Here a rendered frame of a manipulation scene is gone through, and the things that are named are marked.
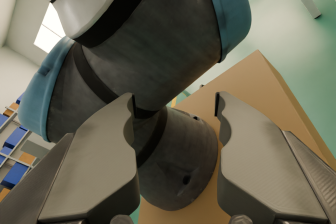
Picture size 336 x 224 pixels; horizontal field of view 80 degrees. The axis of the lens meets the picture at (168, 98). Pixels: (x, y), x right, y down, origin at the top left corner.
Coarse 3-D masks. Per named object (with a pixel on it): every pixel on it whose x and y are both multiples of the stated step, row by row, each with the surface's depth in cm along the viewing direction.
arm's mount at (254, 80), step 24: (240, 72) 34; (264, 72) 30; (192, 96) 41; (240, 96) 31; (264, 96) 28; (288, 96) 26; (216, 120) 32; (288, 120) 23; (312, 144) 20; (216, 168) 27; (216, 192) 25; (144, 216) 31; (168, 216) 28; (192, 216) 25; (216, 216) 23
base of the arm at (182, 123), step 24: (168, 120) 26; (192, 120) 29; (168, 144) 25; (192, 144) 26; (216, 144) 29; (144, 168) 25; (168, 168) 25; (192, 168) 26; (144, 192) 27; (168, 192) 25; (192, 192) 26
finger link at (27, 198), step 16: (64, 144) 8; (48, 160) 7; (32, 176) 7; (48, 176) 7; (16, 192) 6; (32, 192) 6; (48, 192) 6; (0, 208) 6; (16, 208) 6; (32, 208) 6
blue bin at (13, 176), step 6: (12, 168) 449; (18, 168) 456; (24, 168) 463; (6, 174) 437; (12, 174) 444; (18, 174) 450; (6, 180) 432; (12, 180) 439; (18, 180) 446; (6, 186) 459; (12, 186) 452
